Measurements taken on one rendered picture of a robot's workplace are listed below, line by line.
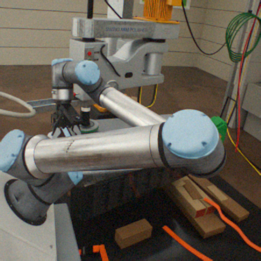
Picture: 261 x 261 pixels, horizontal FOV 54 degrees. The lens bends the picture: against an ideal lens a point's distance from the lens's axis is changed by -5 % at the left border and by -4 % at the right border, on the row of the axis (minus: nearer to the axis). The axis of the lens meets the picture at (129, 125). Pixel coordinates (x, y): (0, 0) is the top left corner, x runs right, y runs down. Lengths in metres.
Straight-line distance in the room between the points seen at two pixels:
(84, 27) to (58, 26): 6.13
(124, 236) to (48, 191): 1.32
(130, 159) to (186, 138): 0.16
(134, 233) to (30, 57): 6.54
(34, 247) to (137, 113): 0.62
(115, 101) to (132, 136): 0.35
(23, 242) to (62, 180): 0.26
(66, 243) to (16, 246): 0.28
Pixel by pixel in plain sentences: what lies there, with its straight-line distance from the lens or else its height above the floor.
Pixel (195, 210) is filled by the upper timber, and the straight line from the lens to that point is 2.60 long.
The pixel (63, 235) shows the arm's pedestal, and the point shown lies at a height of 0.85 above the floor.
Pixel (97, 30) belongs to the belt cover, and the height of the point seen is 1.65.
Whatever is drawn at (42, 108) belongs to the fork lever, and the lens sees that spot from 1.89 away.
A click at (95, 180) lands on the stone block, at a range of 2.02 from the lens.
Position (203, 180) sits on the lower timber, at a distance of 3.19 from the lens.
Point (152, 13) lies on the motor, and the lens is 2.30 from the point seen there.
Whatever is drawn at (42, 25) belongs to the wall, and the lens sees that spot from 7.96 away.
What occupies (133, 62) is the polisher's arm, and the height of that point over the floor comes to 1.41.
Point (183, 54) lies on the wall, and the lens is 9.50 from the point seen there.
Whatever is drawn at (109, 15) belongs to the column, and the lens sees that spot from 2.91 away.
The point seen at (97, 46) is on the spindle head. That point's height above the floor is 1.54.
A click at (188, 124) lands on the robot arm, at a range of 0.61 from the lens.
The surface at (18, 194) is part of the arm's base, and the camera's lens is 1.12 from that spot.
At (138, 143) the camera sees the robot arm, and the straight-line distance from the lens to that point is 0.65.
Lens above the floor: 1.84
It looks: 25 degrees down
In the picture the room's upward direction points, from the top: 6 degrees clockwise
